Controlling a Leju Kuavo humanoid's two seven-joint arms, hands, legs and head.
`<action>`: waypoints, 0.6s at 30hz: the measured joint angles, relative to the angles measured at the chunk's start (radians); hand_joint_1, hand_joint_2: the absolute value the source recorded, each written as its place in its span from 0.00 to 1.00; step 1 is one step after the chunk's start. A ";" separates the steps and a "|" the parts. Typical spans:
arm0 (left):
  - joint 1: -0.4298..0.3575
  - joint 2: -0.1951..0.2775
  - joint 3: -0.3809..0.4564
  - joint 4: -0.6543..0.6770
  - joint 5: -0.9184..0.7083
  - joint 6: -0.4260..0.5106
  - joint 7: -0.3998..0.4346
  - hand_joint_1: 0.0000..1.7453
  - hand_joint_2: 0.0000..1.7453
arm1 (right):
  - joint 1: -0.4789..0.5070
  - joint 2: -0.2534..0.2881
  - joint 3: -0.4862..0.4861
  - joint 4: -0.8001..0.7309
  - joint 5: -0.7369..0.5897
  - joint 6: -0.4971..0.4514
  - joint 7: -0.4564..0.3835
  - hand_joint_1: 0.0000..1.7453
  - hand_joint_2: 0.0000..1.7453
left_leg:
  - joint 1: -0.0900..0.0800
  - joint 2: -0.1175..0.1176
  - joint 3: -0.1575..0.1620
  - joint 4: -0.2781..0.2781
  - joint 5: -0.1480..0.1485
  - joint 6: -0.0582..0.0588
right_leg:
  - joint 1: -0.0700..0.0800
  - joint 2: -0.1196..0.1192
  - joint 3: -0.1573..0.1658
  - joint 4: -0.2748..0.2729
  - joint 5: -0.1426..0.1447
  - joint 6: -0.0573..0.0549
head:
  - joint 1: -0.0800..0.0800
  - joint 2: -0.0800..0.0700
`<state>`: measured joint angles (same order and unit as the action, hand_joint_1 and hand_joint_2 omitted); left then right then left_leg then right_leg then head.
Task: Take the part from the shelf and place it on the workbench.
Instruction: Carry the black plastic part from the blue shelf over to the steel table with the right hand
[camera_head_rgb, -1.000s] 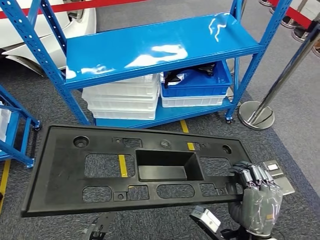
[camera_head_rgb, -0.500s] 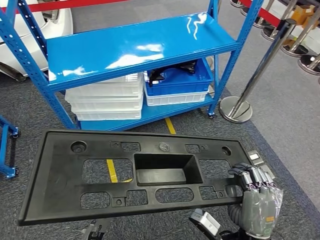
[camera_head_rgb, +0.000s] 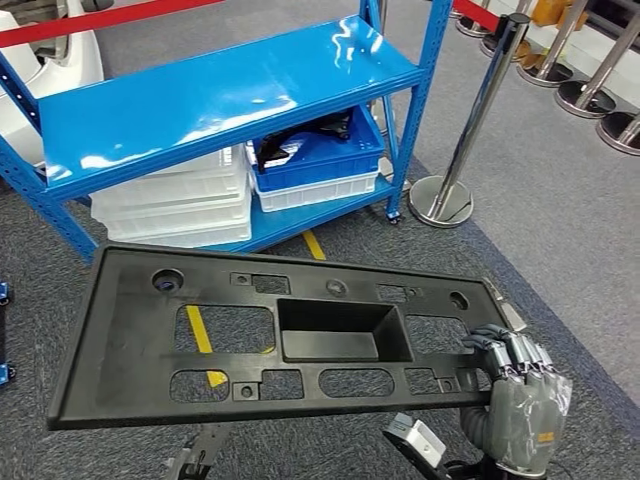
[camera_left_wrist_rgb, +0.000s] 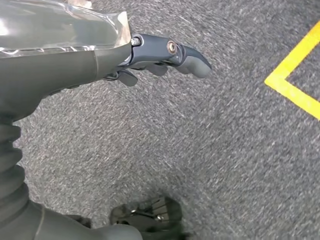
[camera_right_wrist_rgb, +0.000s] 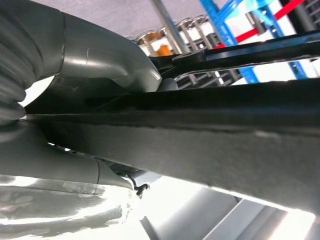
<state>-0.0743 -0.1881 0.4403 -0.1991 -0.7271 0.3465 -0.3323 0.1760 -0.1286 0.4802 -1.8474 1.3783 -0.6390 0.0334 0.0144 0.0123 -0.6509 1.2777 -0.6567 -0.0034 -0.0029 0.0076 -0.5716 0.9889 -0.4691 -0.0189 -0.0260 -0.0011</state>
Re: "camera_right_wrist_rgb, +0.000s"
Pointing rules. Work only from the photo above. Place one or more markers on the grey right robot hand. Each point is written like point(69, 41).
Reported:
point(100, 56)

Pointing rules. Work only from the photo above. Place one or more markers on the large blue metal shelf rack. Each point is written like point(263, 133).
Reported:
point(225, 30)

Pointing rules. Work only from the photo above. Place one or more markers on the orange plastic object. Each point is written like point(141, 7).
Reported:
point(164, 50)

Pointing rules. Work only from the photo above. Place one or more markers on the red barrier belt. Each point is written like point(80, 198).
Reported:
point(247, 33)

